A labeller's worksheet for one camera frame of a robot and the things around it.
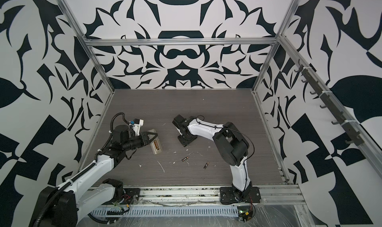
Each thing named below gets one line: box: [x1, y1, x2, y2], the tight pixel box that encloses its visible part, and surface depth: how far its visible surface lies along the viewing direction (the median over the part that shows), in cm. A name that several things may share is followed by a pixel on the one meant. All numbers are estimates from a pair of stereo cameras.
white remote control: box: [147, 128, 163, 155], surface depth 80 cm
